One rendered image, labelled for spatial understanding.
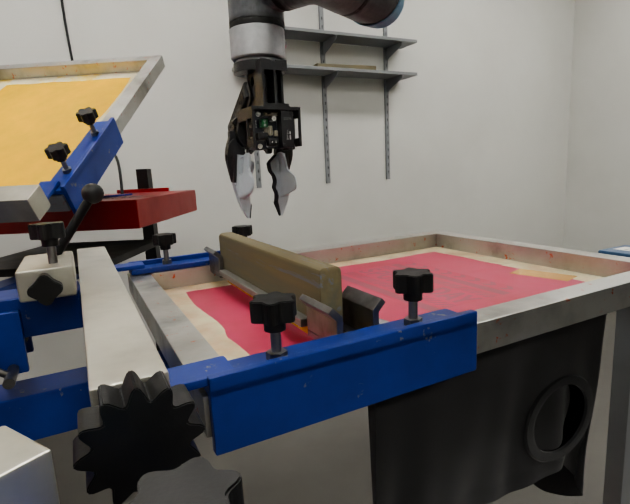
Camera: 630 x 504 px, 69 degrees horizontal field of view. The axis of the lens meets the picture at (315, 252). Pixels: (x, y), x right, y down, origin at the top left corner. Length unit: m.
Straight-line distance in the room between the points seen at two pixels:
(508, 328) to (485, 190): 3.38
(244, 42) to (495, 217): 3.55
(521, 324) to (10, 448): 0.52
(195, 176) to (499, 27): 2.61
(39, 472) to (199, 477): 0.11
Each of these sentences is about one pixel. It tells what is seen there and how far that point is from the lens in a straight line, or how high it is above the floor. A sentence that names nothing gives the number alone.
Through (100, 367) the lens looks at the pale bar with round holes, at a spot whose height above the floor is 1.04.
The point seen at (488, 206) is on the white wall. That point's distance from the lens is 3.99.
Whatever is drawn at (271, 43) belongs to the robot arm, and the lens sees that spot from 0.66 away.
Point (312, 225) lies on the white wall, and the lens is 3.00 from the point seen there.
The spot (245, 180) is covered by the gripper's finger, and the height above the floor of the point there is 1.16.
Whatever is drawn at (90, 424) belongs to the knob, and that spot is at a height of 1.04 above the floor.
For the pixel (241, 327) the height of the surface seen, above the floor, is 0.95.
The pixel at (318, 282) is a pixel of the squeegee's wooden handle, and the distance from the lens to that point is 0.53.
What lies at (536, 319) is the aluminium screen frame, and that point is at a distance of 0.64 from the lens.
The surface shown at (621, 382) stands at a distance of 1.25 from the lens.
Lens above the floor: 1.17
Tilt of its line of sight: 10 degrees down
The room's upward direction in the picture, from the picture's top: 3 degrees counter-clockwise
